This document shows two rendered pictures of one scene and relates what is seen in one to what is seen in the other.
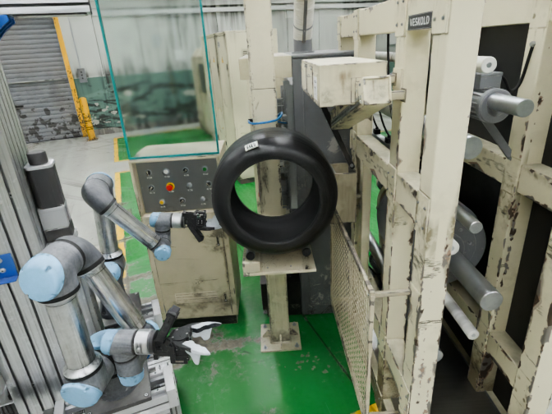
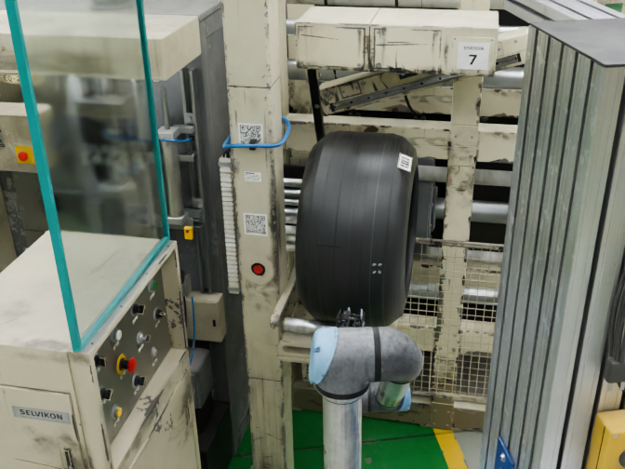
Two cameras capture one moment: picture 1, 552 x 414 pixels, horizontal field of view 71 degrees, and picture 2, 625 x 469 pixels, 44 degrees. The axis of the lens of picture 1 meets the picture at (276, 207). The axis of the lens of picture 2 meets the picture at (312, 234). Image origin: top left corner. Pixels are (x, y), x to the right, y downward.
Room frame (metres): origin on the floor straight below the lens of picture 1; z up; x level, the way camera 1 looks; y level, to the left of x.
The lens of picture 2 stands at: (1.46, 2.12, 2.29)
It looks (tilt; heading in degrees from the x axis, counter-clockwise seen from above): 28 degrees down; 283
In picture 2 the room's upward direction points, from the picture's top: 1 degrees counter-clockwise
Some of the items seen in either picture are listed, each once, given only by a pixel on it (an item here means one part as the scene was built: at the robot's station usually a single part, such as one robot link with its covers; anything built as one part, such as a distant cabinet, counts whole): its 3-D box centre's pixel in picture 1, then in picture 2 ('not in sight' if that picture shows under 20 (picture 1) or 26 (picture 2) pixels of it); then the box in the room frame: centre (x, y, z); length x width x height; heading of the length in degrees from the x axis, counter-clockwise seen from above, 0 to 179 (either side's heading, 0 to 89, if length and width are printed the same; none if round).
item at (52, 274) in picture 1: (71, 328); not in sight; (0.96, 0.65, 1.09); 0.15 x 0.12 x 0.55; 175
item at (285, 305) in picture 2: not in sight; (289, 300); (2.03, 0.01, 0.90); 0.40 x 0.03 x 0.10; 91
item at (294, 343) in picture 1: (280, 334); not in sight; (2.10, 0.03, 0.02); 0.27 x 0.27 x 0.04; 1
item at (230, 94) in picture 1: (240, 103); not in sight; (6.22, 0.46, 1.05); 1.61 x 0.73 x 2.10; 20
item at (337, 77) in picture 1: (336, 78); (398, 40); (1.73, -0.29, 1.71); 0.61 x 0.25 x 0.15; 1
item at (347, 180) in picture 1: (339, 192); (300, 209); (2.07, -0.37, 1.05); 0.20 x 0.15 x 0.30; 1
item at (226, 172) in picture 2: not in sight; (232, 225); (2.19, 0.06, 1.19); 0.05 x 0.04 x 0.48; 91
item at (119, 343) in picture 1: (121, 342); not in sight; (0.95, 0.50, 1.04); 0.11 x 0.08 x 0.09; 85
